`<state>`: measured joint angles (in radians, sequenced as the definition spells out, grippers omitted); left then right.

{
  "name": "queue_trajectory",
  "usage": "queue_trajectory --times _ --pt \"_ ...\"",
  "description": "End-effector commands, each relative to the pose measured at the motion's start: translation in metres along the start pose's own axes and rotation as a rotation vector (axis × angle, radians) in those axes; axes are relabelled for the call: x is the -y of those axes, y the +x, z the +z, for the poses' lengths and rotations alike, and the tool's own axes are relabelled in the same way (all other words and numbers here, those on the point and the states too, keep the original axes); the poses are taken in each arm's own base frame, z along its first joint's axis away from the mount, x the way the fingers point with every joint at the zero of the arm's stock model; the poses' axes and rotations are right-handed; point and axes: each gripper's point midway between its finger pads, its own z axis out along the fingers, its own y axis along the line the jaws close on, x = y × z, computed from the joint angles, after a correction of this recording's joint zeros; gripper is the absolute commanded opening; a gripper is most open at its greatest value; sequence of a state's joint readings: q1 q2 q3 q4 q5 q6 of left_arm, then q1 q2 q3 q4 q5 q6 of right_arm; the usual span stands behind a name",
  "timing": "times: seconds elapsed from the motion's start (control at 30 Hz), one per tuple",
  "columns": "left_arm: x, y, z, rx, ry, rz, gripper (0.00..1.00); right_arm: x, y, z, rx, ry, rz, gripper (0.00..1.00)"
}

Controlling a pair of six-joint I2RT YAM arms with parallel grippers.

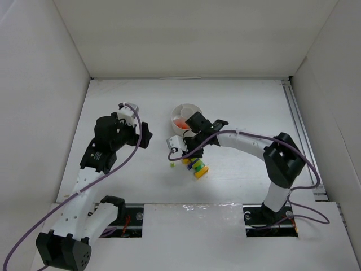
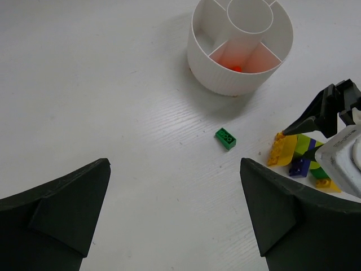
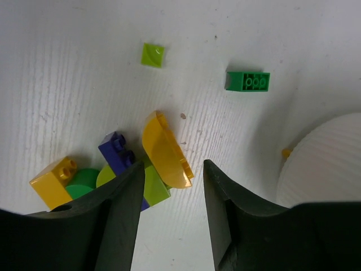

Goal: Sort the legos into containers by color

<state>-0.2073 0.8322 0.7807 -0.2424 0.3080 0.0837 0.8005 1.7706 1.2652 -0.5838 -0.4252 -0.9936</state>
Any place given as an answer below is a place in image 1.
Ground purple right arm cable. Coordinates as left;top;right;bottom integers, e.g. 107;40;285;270
168;129;331;226

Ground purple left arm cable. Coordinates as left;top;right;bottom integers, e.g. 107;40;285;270
1;102;142;271

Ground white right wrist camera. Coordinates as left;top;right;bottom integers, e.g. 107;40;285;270
166;135;188;152

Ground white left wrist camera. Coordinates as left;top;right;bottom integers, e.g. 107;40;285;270
117;103;139;127

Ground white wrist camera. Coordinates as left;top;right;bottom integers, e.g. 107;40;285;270
117;103;139;127
166;135;188;152

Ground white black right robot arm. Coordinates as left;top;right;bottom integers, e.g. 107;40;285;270
183;112;305;224

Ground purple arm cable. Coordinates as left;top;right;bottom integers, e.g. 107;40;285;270
168;129;331;226
1;102;142;271

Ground multicolour lego assembly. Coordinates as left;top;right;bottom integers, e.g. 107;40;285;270
182;158;209;179

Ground white round divided container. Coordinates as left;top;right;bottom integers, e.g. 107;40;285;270
171;103;202;137

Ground orange round lego dish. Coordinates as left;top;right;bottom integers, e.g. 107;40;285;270
173;118;190;130

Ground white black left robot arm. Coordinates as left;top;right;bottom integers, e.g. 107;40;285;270
36;103;152;270

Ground aluminium side rail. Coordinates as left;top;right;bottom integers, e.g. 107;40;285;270
281;78;329;202

